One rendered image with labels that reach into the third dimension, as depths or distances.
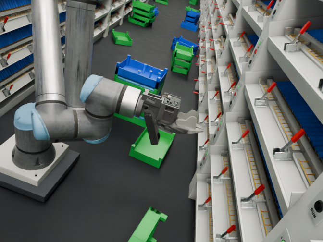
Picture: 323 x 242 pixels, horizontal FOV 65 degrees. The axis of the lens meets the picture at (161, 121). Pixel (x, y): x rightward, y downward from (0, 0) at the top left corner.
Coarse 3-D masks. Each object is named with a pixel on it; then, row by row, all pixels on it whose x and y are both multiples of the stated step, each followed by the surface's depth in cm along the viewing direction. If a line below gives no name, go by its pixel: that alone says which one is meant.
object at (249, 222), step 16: (240, 112) 107; (240, 160) 89; (240, 176) 82; (256, 176) 81; (240, 192) 77; (240, 208) 72; (256, 208) 71; (240, 224) 68; (256, 224) 67; (256, 240) 63
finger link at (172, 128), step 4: (172, 124) 75; (164, 128) 74; (168, 128) 74; (172, 128) 74; (176, 128) 74; (180, 128) 75; (172, 132) 74; (176, 132) 75; (180, 132) 75; (184, 132) 75
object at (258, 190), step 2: (262, 184) 68; (260, 186) 68; (262, 186) 68; (264, 186) 68; (258, 188) 69; (260, 188) 68; (262, 188) 68; (264, 188) 68; (256, 190) 69; (258, 190) 68; (260, 190) 68; (262, 190) 68; (254, 192) 70; (256, 192) 69; (258, 192) 69; (260, 192) 68; (252, 194) 70; (254, 194) 69; (256, 194) 69; (250, 196) 71; (252, 196) 70; (248, 198) 71; (250, 198) 70; (248, 200) 71; (250, 200) 71
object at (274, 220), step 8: (248, 120) 105; (248, 128) 100; (248, 136) 98; (256, 144) 91; (256, 152) 87; (256, 160) 84; (256, 168) 84; (264, 176) 78; (264, 184) 75; (264, 192) 73; (272, 200) 70; (272, 208) 68; (272, 216) 66; (264, 224) 66; (272, 224) 65
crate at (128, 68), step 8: (128, 56) 177; (120, 64) 164; (128, 64) 181; (136, 64) 181; (120, 72) 165; (128, 72) 163; (136, 72) 176; (152, 72) 180; (136, 80) 165; (144, 80) 163; (152, 80) 162; (160, 80) 163
